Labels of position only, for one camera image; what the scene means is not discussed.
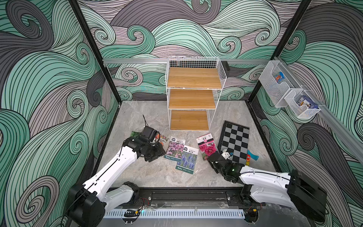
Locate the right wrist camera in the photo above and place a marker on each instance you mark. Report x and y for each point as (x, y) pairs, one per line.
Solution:
(226, 155)

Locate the magenta flower seed packet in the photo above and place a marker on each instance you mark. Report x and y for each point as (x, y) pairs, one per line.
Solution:
(206, 145)

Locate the upper clear wall bin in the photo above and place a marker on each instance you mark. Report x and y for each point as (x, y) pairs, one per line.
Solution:
(275, 91)

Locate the clear wall bin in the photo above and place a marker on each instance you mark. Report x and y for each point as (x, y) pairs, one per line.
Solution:
(302, 112)
(275, 91)

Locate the blue card box in bin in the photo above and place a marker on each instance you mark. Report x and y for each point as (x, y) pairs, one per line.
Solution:
(305, 100)

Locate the lavender seed packet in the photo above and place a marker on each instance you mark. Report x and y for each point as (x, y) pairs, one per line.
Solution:
(188, 160)

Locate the black white chessboard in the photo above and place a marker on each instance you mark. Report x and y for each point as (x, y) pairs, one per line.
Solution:
(234, 140)

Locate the grey slotted cable duct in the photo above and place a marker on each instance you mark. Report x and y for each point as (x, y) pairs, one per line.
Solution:
(193, 213)

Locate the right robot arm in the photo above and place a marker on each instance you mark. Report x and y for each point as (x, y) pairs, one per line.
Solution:
(294, 190)

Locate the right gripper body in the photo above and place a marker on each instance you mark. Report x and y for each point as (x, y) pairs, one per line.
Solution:
(222, 173)

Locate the blue red item in bin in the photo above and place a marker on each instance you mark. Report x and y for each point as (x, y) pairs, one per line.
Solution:
(279, 78)

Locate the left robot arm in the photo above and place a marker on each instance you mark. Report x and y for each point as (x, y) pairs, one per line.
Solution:
(88, 202)

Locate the mixed colour flower seed packet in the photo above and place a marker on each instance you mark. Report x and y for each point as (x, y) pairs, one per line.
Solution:
(161, 139)

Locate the green leaf seed packet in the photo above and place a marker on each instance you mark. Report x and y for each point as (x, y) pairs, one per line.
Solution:
(135, 134)

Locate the white wire shelf rack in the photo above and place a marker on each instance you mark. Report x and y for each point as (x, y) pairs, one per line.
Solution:
(194, 86)

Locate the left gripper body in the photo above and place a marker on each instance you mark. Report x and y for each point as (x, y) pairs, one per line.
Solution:
(153, 152)

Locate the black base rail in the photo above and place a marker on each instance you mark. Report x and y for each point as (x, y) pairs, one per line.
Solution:
(157, 197)

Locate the lower clear wall bin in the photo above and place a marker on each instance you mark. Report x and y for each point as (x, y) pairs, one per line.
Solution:
(302, 112)

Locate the black wall bin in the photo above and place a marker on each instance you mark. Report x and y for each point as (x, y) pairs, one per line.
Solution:
(226, 68)

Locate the pink flower seed packet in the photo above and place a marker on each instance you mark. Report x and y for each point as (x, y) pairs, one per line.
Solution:
(175, 149)

